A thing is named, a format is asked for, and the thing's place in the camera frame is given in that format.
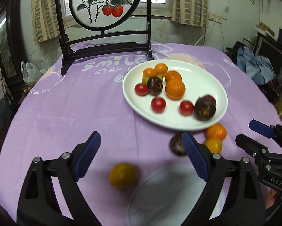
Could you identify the beige checked curtain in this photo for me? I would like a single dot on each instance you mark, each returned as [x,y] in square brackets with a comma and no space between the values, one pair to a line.
[190,2]
[45,11]

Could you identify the black persimmon painting screen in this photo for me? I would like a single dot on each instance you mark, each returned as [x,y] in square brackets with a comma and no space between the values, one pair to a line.
[103,44]

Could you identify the dark purple passion fruit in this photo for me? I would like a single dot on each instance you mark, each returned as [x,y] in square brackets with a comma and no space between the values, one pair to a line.
[204,110]
[177,144]
[155,85]

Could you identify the purple printed tablecloth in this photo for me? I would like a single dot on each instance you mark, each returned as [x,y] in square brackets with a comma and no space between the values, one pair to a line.
[72,113]

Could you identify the white wall socket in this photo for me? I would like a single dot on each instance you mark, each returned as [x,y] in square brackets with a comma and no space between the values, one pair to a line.
[216,18]

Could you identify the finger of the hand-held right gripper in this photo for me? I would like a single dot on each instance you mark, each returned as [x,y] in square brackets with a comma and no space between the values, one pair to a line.
[261,127]
[249,143]

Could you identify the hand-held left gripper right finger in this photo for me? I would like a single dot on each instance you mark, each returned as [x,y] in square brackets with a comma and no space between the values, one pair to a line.
[195,156]

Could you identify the white oval plate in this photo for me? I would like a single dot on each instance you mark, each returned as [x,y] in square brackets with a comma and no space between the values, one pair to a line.
[202,82]

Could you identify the small orange mandarin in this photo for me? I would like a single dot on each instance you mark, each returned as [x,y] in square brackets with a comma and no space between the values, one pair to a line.
[216,131]
[149,72]
[173,76]

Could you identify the person's right hand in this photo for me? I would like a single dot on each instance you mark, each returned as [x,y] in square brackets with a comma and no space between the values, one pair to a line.
[271,199]

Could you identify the blue crumpled cloth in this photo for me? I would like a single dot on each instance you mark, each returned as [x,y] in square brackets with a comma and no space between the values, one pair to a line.
[256,66]

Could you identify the large orange mandarin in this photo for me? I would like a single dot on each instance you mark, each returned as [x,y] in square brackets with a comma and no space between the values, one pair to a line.
[175,89]

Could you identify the black monitor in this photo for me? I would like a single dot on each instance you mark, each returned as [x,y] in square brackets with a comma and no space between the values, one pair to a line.
[272,54]

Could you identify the small yellow-green citrus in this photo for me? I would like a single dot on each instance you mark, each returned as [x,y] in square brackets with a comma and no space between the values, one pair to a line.
[160,78]
[144,80]

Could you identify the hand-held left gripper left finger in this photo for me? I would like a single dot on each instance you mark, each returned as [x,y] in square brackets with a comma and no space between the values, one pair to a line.
[86,156]

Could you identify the dark framed painting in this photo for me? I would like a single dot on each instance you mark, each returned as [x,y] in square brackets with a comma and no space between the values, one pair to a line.
[4,44]

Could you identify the dark red cherry tomato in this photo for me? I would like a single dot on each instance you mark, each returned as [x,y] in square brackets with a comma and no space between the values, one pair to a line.
[212,98]

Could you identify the white plastic bag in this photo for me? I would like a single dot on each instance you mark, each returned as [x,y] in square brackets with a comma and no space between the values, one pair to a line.
[31,73]

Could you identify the yellowish orange mandarin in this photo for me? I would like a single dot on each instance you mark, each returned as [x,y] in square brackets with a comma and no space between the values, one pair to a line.
[213,145]

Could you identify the green-tinged mandarin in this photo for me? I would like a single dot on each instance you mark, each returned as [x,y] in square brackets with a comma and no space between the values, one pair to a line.
[161,69]

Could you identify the round orange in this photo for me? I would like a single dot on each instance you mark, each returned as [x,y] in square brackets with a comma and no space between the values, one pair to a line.
[123,175]

